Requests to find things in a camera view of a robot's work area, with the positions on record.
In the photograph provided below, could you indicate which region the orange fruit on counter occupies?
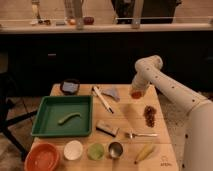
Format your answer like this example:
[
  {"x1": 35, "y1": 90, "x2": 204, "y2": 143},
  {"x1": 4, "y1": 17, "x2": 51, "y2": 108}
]
[{"x1": 69, "y1": 19, "x2": 76, "y2": 25}]

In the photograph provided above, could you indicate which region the dark red bowl on counter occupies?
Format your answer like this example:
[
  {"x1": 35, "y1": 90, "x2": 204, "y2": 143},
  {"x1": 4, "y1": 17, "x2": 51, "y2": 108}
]
[{"x1": 83, "y1": 17, "x2": 94, "y2": 25}]

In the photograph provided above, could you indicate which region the bunch of dark grapes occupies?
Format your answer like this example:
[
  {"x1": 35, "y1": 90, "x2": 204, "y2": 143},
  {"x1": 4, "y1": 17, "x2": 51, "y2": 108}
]
[{"x1": 144, "y1": 106, "x2": 156, "y2": 127}]

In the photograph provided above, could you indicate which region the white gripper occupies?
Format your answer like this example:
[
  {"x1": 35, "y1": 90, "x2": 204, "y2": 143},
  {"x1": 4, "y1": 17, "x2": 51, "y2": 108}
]
[{"x1": 131, "y1": 73, "x2": 150, "y2": 94}]

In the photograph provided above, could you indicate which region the white knife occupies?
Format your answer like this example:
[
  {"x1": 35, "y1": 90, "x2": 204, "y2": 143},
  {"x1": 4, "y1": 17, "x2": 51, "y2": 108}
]
[{"x1": 92, "y1": 86, "x2": 114, "y2": 114}]

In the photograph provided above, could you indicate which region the green plastic tray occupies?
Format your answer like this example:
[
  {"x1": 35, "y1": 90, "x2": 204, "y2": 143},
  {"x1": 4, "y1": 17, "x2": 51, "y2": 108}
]
[{"x1": 31, "y1": 95, "x2": 93, "y2": 137}]

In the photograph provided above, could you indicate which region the grey blue cloth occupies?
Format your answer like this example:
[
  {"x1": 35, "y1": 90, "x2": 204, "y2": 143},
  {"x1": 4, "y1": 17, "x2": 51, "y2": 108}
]
[{"x1": 102, "y1": 88, "x2": 120, "y2": 101}]

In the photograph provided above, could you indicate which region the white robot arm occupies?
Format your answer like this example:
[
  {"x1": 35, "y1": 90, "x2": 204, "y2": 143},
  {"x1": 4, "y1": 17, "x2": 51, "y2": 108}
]
[{"x1": 130, "y1": 55, "x2": 213, "y2": 171}]

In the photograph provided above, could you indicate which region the metal cup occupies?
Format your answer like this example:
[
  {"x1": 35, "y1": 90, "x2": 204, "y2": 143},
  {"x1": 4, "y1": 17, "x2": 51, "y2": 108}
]
[{"x1": 108, "y1": 142, "x2": 123, "y2": 159}]

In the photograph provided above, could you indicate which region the yellow banana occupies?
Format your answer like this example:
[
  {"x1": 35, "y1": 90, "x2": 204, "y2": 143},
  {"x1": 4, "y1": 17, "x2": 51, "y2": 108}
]
[{"x1": 134, "y1": 143, "x2": 155, "y2": 164}]

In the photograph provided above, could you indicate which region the black bowl with blue item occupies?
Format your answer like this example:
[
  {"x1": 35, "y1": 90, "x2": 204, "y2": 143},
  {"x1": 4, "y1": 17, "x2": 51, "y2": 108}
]
[{"x1": 60, "y1": 79, "x2": 80, "y2": 95}]

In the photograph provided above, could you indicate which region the grey sponge block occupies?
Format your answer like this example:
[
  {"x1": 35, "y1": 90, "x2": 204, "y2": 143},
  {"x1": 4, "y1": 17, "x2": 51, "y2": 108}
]
[{"x1": 96, "y1": 121, "x2": 119, "y2": 137}]

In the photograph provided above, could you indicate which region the green bean pod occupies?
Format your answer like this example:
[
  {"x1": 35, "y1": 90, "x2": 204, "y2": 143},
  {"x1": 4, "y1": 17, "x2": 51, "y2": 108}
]
[{"x1": 58, "y1": 112, "x2": 81, "y2": 125}]

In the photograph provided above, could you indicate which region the orange bowl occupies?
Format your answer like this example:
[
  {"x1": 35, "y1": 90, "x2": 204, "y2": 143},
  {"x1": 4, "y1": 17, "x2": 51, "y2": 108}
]
[{"x1": 24, "y1": 143, "x2": 60, "y2": 171}]

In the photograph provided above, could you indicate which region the metal fork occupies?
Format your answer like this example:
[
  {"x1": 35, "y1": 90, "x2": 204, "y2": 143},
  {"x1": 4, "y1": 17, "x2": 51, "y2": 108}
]
[{"x1": 125, "y1": 132, "x2": 158, "y2": 139}]

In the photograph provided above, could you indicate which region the white bowl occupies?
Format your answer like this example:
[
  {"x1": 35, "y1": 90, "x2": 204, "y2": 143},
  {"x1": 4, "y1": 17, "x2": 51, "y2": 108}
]
[{"x1": 64, "y1": 140, "x2": 83, "y2": 160}]

